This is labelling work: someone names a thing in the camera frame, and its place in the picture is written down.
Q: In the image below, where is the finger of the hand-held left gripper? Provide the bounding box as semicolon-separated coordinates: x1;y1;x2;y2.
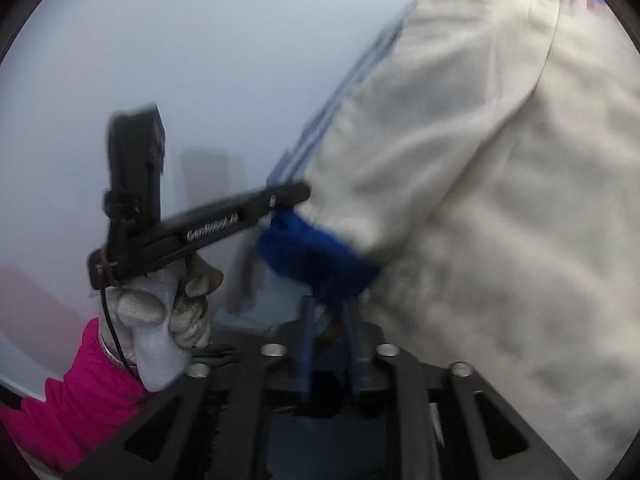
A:
239;181;312;231

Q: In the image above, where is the blue white striped bed sheet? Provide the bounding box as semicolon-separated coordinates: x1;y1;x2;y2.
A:
265;0;501;186

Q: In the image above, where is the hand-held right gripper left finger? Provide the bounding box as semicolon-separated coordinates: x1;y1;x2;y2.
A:
75;297;322;480

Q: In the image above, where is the black cable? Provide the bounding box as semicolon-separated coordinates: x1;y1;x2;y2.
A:
100;285;138;376

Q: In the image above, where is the person's left hand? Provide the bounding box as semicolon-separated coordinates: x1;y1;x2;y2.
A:
102;252;224;393

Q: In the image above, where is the beige jacket with blue trim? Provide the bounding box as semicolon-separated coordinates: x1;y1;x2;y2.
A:
222;0;640;480

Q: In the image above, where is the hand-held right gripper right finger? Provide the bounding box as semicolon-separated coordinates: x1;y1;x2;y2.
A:
341;299;577;480

